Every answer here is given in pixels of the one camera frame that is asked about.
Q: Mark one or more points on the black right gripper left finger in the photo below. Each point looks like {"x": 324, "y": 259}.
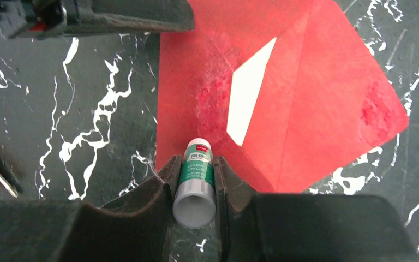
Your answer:
{"x": 136, "y": 226}

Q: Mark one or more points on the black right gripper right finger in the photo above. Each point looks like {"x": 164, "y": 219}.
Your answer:
{"x": 253, "y": 226}

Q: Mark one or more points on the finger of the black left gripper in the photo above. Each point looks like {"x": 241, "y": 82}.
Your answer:
{"x": 73, "y": 18}

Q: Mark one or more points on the white green glue stick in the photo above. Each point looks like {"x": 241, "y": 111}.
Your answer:
{"x": 194, "y": 205}

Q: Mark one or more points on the red paper envelope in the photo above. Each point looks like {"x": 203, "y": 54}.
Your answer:
{"x": 324, "y": 101}

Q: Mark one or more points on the peach lined letter paper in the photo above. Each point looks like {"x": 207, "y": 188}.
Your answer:
{"x": 245, "y": 87}

